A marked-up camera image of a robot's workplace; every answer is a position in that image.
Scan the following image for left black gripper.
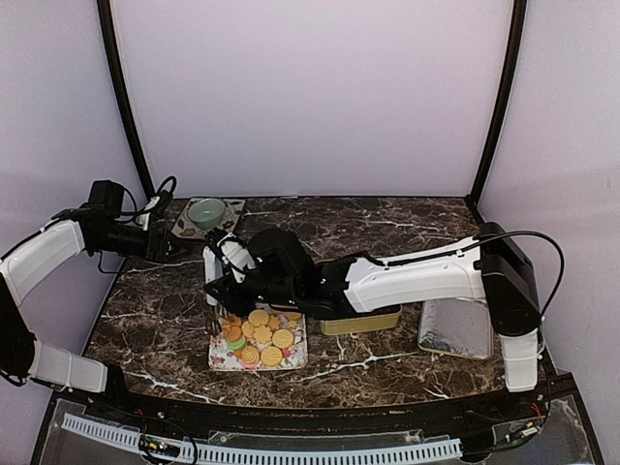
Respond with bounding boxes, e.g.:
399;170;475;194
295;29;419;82
91;222;192;264

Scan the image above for metal serving tongs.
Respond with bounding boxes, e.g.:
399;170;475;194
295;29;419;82
202;244;226;336

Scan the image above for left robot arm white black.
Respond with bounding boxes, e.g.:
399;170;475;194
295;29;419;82
1;175;188;422

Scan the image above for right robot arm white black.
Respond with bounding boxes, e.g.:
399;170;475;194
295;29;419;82
202;222;549;420

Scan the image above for brown round cookie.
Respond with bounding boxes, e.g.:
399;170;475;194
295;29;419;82
223;321;243;343

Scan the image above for green macaron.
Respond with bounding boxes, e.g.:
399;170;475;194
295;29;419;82
227;335;246;352

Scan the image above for floral rectangular tray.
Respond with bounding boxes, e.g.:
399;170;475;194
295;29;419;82
208;308;308;372

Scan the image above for floral square coaster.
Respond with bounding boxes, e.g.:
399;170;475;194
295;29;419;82
172;198;246;240

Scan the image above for green ceramic bowl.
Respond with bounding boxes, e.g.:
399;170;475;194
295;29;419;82
187;198;226;231

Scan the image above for swirl pink cookie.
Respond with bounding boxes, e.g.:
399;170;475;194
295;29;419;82
239;345;261;368

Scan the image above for round waffle cookie right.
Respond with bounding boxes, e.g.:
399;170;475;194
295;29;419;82
271;328;295;349

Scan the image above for round waffle cookie bottom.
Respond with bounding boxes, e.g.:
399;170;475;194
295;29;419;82
261;346;283;367

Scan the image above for gold cookie tin box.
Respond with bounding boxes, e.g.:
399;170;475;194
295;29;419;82
320;305;402;336

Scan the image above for silver tin lid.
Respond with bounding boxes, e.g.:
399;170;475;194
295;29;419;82
418;297;493;360

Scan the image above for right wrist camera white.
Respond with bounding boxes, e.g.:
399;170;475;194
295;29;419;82
203;229;257;283

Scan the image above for left black frame post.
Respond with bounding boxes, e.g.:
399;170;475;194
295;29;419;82
96;0;156;199

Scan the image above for black frame post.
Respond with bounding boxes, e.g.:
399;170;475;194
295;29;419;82
96;0;156;199
464;0;528;212

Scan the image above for right black frame post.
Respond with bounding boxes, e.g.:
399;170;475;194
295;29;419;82
464;0;528;212

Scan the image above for white cable duct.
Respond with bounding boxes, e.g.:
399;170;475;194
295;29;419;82
61;414;463;464

